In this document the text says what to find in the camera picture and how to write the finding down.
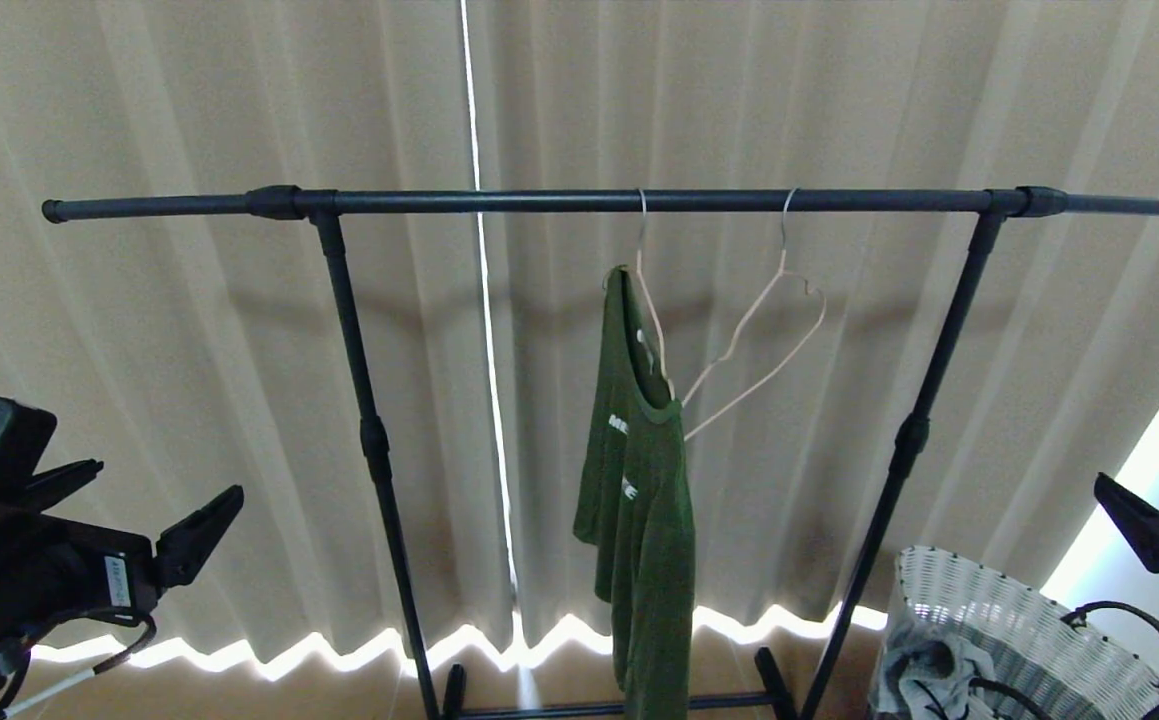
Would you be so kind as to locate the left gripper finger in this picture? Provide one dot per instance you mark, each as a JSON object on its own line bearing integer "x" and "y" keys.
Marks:
{"x": 194, "y": 540}
{"x": 59, "y": 488}

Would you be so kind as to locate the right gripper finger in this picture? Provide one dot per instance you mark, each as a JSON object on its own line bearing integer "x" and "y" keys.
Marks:
{"x": 1144, "y": 525}

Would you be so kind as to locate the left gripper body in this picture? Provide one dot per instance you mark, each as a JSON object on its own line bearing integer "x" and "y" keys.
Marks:
{"x": 39, "y": 570}

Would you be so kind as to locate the pale grey shorts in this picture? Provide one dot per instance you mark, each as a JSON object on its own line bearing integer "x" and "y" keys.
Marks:
{"x": 929, "y": 670}

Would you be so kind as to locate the green long-sleeved shirt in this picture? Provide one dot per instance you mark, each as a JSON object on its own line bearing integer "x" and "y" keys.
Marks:
{"x": 639, "y": 520}

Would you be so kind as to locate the pink clothes hanger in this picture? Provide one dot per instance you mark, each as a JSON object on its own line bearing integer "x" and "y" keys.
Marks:
{"x": 654, "y": 330}
{"x": 784, "y": 262}

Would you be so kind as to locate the white laundry basket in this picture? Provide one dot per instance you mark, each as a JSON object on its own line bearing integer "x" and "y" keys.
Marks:
{"x": 989, "y": 610}

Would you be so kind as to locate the black clothes rack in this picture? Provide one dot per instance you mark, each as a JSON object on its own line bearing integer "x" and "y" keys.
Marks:
{"x": 539, "y": 202}

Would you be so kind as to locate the beige curtain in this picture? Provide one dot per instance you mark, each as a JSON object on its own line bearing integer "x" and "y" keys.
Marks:
{"x": 189, "y": 100}

